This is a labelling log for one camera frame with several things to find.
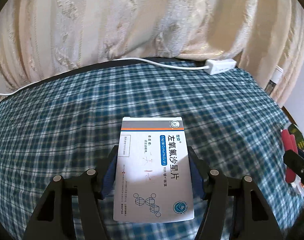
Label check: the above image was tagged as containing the dark green tea box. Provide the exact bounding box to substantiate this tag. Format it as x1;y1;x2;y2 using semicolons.
288;124;304;151

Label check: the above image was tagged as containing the red toy brick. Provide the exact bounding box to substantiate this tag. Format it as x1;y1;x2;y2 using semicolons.
281;129;299;184

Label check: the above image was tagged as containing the white medicine box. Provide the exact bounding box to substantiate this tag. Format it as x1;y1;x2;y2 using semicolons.
113;117;194;223

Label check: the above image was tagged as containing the white tower heater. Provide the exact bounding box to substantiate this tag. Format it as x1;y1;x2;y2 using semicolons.
264;66;283;95

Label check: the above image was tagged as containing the blue plaid tablecloth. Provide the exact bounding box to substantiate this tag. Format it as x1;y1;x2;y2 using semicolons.
0;61;304;239

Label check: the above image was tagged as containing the cream curtain right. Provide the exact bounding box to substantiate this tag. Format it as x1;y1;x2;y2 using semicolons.
239;0;304;106

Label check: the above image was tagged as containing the white power strip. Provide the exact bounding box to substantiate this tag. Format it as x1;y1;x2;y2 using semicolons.
204;59;237;75

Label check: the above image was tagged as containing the cream patterned curtain left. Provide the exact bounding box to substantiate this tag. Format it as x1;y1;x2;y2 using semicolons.
0;0;257;94

